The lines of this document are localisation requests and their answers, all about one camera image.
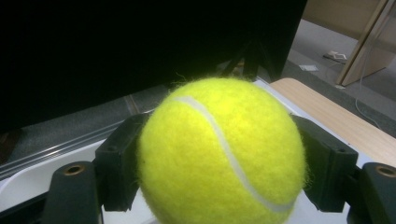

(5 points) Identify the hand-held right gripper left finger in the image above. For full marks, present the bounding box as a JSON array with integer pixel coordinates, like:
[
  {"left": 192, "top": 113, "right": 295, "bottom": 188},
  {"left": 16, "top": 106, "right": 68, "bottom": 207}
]
[{"left": 93, "top": 113, "right": 150, "bottom": 213}]

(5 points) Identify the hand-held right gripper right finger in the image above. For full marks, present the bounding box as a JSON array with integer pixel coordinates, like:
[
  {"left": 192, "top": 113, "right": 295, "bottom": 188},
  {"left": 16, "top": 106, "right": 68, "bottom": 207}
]
[{"left": 290, "top": 114, "right": 359, "bottom": 214}]

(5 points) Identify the white plastic bin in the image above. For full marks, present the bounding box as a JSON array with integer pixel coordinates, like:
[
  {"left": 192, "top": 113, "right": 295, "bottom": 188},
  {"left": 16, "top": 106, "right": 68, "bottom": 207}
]
[{"left": 0, "top": 138, "right": 375, "bottom": 224}]

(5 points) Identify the yellow tennis ball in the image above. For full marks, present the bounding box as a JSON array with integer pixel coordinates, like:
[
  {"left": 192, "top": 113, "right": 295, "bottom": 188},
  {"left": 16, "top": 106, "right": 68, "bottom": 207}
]
[{"left": 136, "top": 77, "right": 308, "bottom": 224}]

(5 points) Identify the white paper sheet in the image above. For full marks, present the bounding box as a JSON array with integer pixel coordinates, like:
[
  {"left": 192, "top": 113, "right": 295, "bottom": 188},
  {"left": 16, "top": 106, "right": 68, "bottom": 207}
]
[{"left": 298, "top": 63, "right": 319, "bottom": 72}]

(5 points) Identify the white power strip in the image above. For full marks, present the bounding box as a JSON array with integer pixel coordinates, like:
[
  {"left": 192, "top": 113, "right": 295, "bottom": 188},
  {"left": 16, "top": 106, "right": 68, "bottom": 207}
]
[{"left": 322, "top": 50, "right": 348, "bottom": 63}]

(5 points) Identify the black screen panel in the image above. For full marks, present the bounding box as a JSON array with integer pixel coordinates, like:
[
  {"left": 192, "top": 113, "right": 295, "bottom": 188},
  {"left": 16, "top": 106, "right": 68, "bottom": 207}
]
[{"left": 0, "top": 0, "right": 308, "bottom": 134}]

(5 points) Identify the beige wooden furniture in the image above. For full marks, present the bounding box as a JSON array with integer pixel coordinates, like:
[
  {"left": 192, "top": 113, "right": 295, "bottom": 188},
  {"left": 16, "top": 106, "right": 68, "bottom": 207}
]
[{"left": 302, "top": 0, "right": 396, "bottom": 87}]

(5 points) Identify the black tripod stand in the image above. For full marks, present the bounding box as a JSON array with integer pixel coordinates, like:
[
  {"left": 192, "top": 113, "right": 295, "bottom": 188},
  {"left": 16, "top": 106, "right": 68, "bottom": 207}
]
[{"left": 222, "top": 41, "right": 283, "bottom": 82}]

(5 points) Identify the white cable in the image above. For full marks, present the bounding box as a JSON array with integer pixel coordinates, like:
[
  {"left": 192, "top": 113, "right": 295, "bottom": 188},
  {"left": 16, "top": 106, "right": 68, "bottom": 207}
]
[{"left": 354, "top": 0, "right": 394, "bottom": 130}]

